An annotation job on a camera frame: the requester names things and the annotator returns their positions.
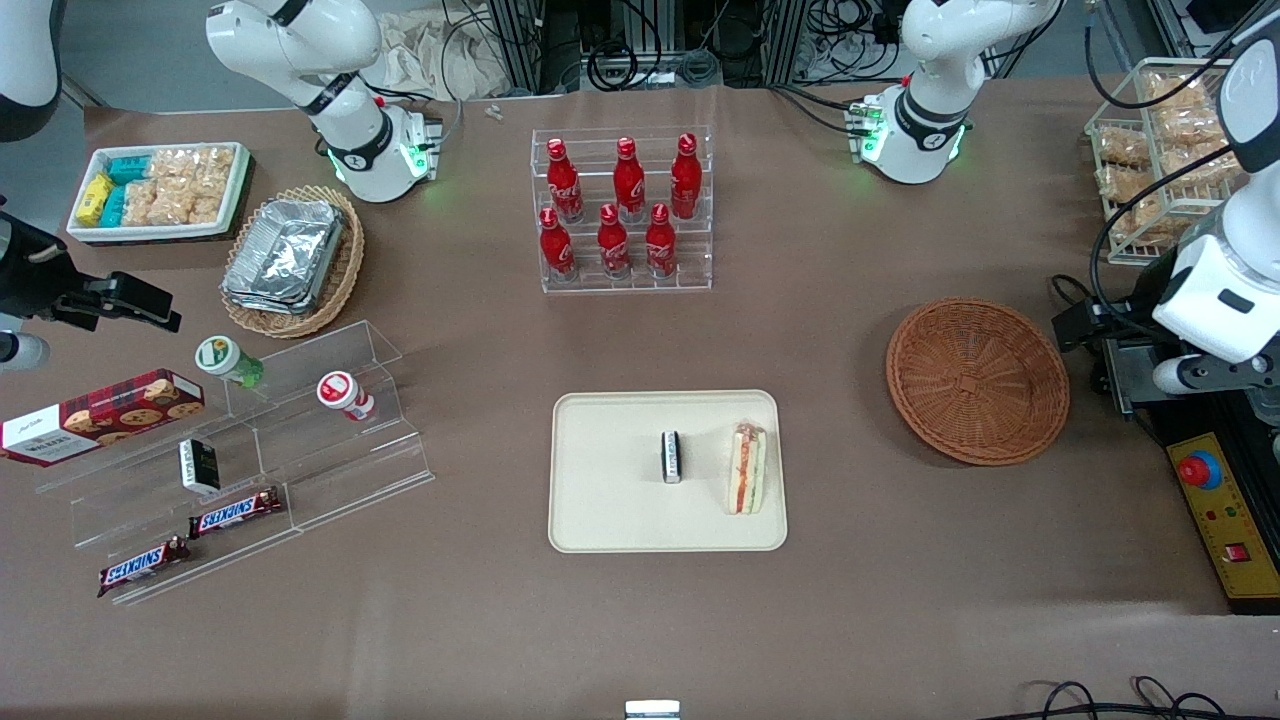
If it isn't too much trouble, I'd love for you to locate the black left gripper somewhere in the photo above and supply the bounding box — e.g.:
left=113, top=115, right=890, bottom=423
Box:
left=1052, top=250, right=1183, bottom=352

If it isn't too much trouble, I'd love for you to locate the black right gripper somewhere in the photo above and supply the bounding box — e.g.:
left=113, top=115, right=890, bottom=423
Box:
left=0, top=210, right=184, bottom=334

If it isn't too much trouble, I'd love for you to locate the triangle sandwich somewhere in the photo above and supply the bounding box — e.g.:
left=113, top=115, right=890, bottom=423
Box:
left=725, top=421, right=769, bottom=517

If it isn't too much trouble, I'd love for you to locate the white rectangular snack tray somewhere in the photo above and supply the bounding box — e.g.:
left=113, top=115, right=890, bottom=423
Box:
left=66, top=142, right=251, bottom=247

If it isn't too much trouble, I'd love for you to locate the round brown wicker basket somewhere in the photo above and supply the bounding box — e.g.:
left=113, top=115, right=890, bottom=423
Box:
left=886, top=297, right=1071, bottom=467

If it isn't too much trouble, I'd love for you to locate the oval light wicker basket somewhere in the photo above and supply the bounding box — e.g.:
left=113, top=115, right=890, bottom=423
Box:
left=220, top=185, right=366, bottom=339

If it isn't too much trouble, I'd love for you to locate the beige plastic tray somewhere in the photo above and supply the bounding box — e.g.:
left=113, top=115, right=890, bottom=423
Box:
left=548, top=390, right=789, bottom=554

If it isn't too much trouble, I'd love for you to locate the clear rice cracker bag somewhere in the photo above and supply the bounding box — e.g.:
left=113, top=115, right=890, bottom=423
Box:
left=122, top=180, right=196, bottom=228
left=194, top=147, right=237, bottom=225
left=148, top=148, right=201, bottom=185

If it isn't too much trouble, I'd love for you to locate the green lidded cup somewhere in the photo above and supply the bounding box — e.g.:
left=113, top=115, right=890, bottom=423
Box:
left=195, top=335, right=267, bottom=390

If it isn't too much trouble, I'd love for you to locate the yellow snack packet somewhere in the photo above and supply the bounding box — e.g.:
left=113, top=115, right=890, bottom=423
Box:
left=76, top=172, right=114, bottom=227

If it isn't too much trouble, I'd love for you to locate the red tartan cookie box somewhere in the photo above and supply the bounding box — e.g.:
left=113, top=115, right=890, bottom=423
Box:
left=0, top=368, right=207, bottom=468

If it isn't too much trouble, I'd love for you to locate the clear bagged pastry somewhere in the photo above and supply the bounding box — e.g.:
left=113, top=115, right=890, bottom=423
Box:
left=1143, top=68, right=1246, bottom=191
left=1098, top=168, right=1216, bottom=249
left=1095, top=128, right=1153, bottom=169

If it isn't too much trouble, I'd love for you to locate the stack of foil trays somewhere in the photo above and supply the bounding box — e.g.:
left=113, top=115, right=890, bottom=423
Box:
left=222, top=198, right=347, bottom=317

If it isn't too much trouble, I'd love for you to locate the small black carton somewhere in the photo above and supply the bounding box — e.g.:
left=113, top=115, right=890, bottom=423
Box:
left=178, top=438, right=222, bottom=495

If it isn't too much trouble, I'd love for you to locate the red lidded cup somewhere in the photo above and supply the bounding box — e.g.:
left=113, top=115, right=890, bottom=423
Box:
left=317, top=371, right=378, bottom=423

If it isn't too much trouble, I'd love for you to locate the Snickers chocolate bar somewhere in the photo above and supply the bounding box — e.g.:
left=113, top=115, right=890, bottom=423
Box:
left=97, top=536, right=192, bottom=599
left=188, top=486, right=284, bottom=541

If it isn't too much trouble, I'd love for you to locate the yellow emergency stop box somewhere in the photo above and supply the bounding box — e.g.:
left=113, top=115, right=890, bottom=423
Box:
left=1165, top=430, right=1280, bottom=615

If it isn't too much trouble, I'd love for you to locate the clear acrylic stepped shelf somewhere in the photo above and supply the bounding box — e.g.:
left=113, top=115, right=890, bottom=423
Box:
left=35, top=320, right=436, bottom=607

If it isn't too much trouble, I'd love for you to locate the crumpled beige cloth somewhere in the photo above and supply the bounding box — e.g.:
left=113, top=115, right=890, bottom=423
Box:
left=372, top=8, right=513, bottom=101

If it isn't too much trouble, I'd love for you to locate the red cola bottle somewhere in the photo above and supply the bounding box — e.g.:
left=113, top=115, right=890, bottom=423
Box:
left=612, top=137, right=647, bottom=224
left=545, top=138, right=585, bottom=224
left=669, top=133, right=703, bottom=222
left=597, top=204, right=632, bottom=280
left=539, top=207, right=578, bottom=282
left=645, top=203, right=679, bottom=280

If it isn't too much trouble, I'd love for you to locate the clear acrylic bottle rack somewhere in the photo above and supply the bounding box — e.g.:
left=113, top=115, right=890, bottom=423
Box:
left=530, top=125, right=714, bottom=295

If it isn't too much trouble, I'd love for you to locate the aluminium equipment rack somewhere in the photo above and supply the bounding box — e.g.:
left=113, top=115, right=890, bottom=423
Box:
left=488, top=0, right=901, bottom=96

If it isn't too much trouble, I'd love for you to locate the grey metal mount block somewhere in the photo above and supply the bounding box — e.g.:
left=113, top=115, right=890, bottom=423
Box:
left=1104, top=334, right=1181, bottom=416

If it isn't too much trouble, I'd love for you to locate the white wire basket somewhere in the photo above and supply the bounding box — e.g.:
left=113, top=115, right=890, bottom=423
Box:
left=1085, top=57, right=1263, bottom=268

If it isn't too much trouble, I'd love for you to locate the black cable to left gripper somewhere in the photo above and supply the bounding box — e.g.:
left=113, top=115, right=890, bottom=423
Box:
left=1088, top=143, right=1253, bottom=306

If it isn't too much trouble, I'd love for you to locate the black cable over wire basket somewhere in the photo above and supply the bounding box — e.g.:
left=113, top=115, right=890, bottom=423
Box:
left=1084, top=0, right=1253, bottom=111

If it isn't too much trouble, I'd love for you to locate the black looped cable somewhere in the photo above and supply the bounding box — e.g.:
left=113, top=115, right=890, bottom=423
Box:
left=985, top=677, right=1280, bottom=720

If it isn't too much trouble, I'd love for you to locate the coiled black cable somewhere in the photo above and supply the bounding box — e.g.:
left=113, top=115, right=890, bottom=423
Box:
left=586, top=38, right=643, bottom=93

